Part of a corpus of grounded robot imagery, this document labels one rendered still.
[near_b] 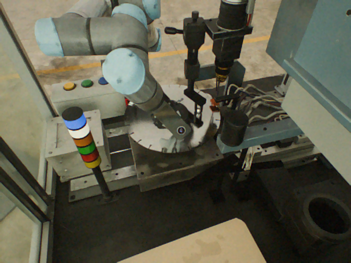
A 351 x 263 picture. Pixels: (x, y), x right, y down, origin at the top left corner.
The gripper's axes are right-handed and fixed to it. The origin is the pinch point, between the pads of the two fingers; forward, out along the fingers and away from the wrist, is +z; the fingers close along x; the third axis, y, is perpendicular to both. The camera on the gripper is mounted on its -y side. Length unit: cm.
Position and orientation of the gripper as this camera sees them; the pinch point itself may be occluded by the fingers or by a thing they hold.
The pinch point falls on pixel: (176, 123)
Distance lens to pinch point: 77.2
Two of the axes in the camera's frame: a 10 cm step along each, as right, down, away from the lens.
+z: 2.7, 2.5, 9.3
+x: -7.4, 6.7, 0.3
